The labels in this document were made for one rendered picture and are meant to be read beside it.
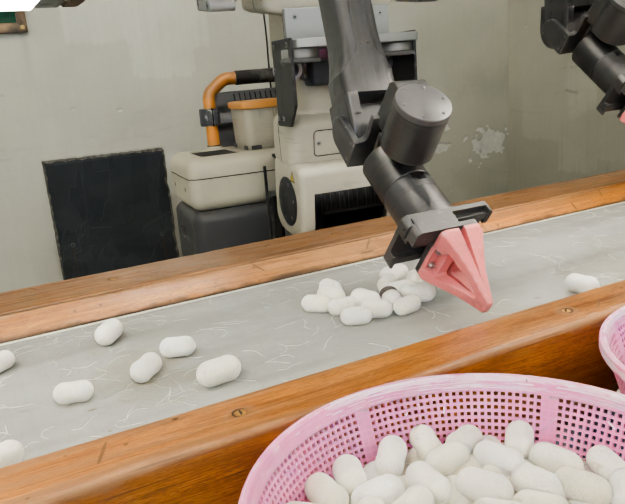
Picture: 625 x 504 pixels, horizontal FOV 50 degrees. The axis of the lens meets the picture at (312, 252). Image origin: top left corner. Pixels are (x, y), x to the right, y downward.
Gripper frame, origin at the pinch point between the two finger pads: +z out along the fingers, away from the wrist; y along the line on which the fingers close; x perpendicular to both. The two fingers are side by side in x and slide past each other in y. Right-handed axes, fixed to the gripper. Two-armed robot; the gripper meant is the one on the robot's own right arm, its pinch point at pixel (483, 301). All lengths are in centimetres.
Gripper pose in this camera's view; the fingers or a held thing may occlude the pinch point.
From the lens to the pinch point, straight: 65.0
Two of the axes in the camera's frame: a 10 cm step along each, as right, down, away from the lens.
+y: 8.9, -1.8, 4.3
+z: 4.1, 7.5, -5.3
